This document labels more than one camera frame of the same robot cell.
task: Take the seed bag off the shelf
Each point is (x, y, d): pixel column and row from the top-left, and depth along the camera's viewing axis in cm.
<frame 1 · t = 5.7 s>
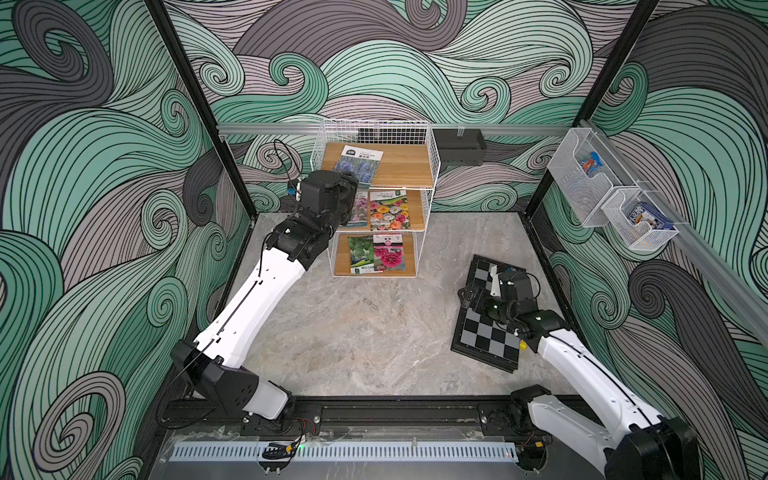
left hand: (354, 174, 67), fingers open
right hand: (474, 298, 83), fingers open
black white chessboard: (480, 335, 85), point 5 cm above the table

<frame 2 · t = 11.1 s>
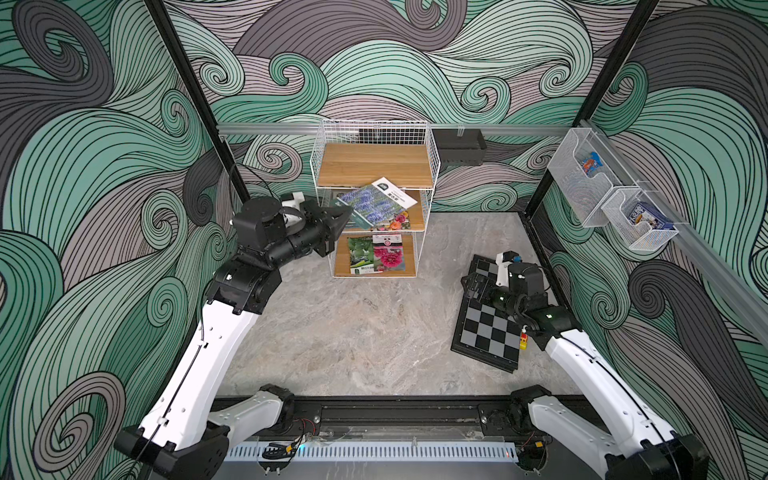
left hand: (355, 204, 56), fingers closed
right hand: (479, 284, 80), fingers open
the named things where they were.

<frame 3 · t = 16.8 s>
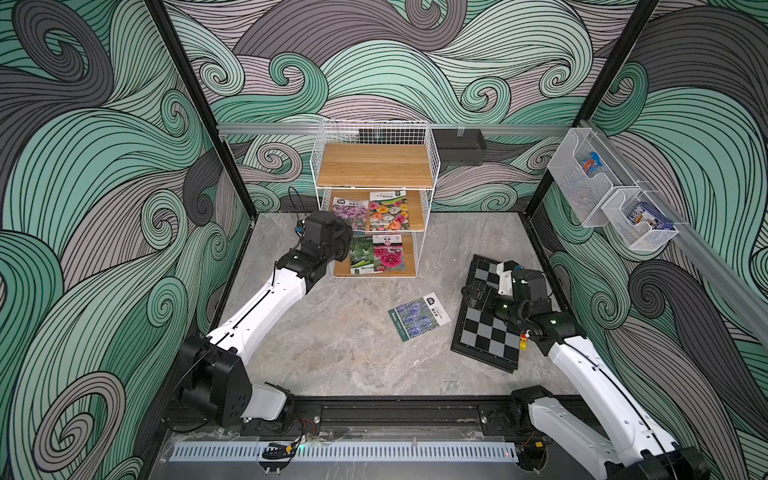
left hand: (354, 219, 79), fingers closed
right hand: (478, 296, 80), fingers open
lavender seed packet: (418, 317, 94), on the table
the other named things where they were.

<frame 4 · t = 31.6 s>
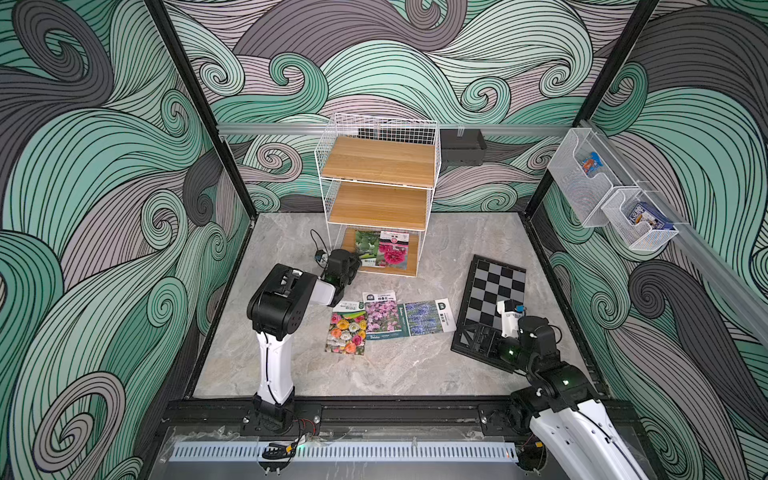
left hand: (361, 250, 101), fingers open
right hand: (478, 332, 78), fingers open
pink flower seed packet: (385, 318, 93), on the table
mixed colour flower seed packet: (346, 328, 91), on the table
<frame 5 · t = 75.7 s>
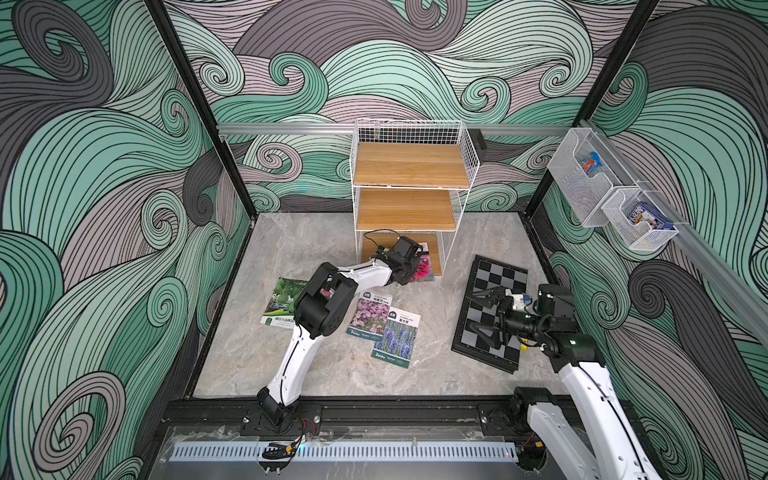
left hand: (421, 261, 100), fingers closed
right hand: (470, 310, 72), fingers open
lavender seed packet: (395, 342, 88), on the table
